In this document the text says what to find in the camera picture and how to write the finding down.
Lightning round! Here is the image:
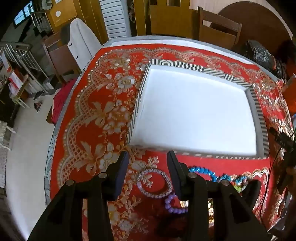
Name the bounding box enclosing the black plastic bag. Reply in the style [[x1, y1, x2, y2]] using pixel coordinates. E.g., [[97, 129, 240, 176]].
[[240, 40, 287, 79]]

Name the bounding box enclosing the multicolour bracelet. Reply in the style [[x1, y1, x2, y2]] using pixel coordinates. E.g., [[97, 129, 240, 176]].
[[231, 177, 248, 193]]

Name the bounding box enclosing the white tray with striped border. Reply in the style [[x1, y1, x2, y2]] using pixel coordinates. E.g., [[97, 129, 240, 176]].
[[127, 59, 270, 160]]

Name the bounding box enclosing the yellow wooden chair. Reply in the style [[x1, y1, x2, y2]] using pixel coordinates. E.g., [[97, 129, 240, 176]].
[[149, 4, 199, 39]]

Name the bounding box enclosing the metal stair railing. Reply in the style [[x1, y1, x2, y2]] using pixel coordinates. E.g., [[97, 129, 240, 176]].
[[0, 42, 55, 93]]

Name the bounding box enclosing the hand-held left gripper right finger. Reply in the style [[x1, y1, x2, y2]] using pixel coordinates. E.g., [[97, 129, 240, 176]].
[[166, 151, 272, 241]]

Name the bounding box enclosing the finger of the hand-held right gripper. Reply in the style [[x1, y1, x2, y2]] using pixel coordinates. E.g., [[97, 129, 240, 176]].
[[269, 127, 294, 152]]

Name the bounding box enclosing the red cloth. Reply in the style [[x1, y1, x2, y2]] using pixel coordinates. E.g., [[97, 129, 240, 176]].
[[51, 79, 79, 123]]

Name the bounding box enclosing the dark slipper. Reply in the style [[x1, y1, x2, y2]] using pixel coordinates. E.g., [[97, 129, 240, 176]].
[[33, 91, 45, 112]]

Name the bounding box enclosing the white louvred door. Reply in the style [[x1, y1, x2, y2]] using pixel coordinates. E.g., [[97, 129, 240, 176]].
[[99, 0, 130, 39]]

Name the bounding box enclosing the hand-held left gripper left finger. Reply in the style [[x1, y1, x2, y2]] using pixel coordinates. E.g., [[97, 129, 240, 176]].
[[28, 151, 129, 241]]

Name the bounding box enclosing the thin black cable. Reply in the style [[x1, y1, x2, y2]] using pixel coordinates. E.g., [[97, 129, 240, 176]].
[[260, 146, 286, 210]]

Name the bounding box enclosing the blue bracelet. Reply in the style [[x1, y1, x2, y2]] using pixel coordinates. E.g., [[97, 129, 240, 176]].
[[188, 166, 232, 183]]

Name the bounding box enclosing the round dark wooden table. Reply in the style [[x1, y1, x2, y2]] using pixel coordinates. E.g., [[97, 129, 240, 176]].
[[217, 1, 293, 55]]

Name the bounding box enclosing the yellow wooden cabinet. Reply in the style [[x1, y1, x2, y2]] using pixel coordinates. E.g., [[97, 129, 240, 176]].
[[47, 0, 109, 44]]

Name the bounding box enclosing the orange plastic crate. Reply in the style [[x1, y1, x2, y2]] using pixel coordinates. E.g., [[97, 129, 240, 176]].
[[282, 74, 296, 116]]

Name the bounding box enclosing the silver woven bangle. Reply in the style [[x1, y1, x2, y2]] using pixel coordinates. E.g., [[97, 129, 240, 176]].
[[136, 169, 173, 199]]

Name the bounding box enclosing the purple bead bracelet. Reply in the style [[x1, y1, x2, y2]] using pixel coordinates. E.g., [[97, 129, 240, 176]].
[[164, 193, 189, 215]]

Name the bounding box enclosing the black case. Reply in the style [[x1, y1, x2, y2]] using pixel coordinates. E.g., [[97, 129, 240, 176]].
[[240, 179, 262, 212]]

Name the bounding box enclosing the brown slatted wooden chair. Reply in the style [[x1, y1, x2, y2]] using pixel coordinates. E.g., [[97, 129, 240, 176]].
[[198, 7, 242, 50]]

